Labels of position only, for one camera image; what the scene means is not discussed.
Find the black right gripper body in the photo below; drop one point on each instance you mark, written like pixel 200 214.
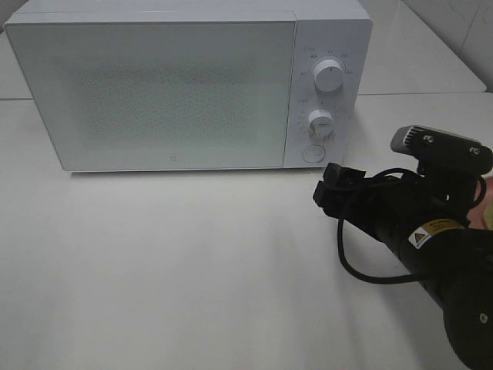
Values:
pixel 398 208

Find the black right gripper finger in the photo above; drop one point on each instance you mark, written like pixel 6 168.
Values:
pixel 326 196
pixel 342 177

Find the round white door button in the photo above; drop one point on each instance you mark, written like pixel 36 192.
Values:
pixel 313 153

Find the white microwave door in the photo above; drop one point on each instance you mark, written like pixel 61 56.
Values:
pixel 150 96

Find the pink round plate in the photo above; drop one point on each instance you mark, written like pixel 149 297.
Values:
pixel 476 214

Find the sandwich with white bread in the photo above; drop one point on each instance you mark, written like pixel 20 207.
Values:
pixel 488 216

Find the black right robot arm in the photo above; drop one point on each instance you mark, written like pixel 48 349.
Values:
pixel 459 280

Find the lower white microwave knob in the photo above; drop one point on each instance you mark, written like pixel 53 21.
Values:
pixel 320 123

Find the white microwave knob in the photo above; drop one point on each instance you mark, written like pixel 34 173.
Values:
pixel 328 74
pixel 320 123

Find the upper white microwave knob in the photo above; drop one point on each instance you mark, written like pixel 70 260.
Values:
pixel 328 74

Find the white microwave oven body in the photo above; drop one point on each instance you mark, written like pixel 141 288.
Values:
pixel 322 29

